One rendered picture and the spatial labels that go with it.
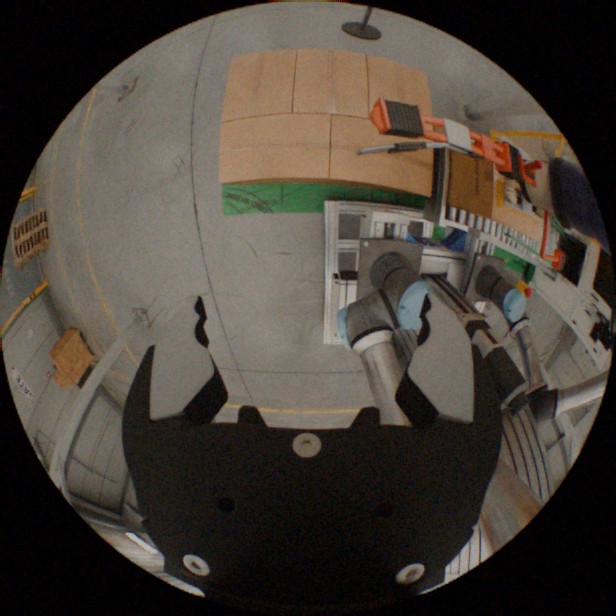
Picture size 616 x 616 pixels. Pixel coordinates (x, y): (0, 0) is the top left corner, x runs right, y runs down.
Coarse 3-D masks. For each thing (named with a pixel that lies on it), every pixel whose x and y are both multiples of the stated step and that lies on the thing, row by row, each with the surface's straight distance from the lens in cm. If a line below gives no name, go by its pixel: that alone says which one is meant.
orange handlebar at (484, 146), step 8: (376, 112) 42; (376, 120) 41; (424, 120) 46; (432, 120) 47; (440, 120) 49; (424, 136) 45; (432, 136) 45; (440, 136) 47; (472, 136) 54; (480, 136) 57; (480, 144) 59; (488, 144) 57; (496, 144) 62; (480, 152) 54; (488, 152) 56; (488, 160) 60; (496, 160) 58; (528, 176) 75; (536, 184) 80; (544, 216) 90; (544, 224) 89; (544, 232) 89; (544, 240) 89; (544, 248) 89; (544, 256) 91; (552, 256) 101
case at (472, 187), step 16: (464, 160) 124; (480, 160) 114; (464, 176) 122; (480, 176) 113; (496, 176) 109; (448, 192) 132; (464, 192) 120; (480, 192) 111; (496, 192) 107; (464, 208) 119; (480, 208) 110; (496, 208) 107; (512, 224) 120; (528, 224) 137
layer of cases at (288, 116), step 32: (256, 64) 148; (288, 64) 142; (320, 64) 141; (352, 64) 144; (384, 64) 153; (256, 96) 130; (288, 96) 125; (320, 96) 124; (352, 96) 127; (384, 96) 133; (416, 96) 145; (224, 128) 127; (256, 128) 119; (288, 128) 116; (320, 128) 115; (352, 128) 117; (224, 160) 121; (256, 160) 114; (288, 160) 110; (320, 160) 110; (352, 160) 112; (384, 160) 116; (416, 160) 125; (416, 192) 123
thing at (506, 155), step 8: (504, 144) 63; (496, 152) 64; (504, 152) 63; (512, 152) 66; (504, 160) 62; (512, 160) 65; (520, 160) 68; (496, 168) 64; (504, 168) 62; (512, 168) 64; (520, 168) 68; (512, 176) 63; (520, 176) 68
